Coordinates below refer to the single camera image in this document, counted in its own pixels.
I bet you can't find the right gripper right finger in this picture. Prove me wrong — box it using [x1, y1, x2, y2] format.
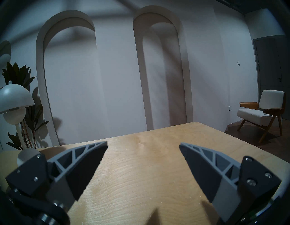
[179, 142, 282, 224]

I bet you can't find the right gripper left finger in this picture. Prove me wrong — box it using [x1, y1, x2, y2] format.
[5, 141, 109, 214]

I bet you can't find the white mushroom table lamp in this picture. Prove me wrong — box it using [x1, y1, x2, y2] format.
[0, 80, 41, 166]

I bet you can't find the tall green potted plant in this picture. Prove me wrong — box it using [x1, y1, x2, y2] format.
[0, 62, 50, 150]

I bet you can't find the white cushioned wooden armchair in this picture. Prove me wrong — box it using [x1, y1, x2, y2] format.
[237, 90, 286, 144]

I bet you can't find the grey door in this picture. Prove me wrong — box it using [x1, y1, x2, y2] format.
[252, 35, 290, 121]

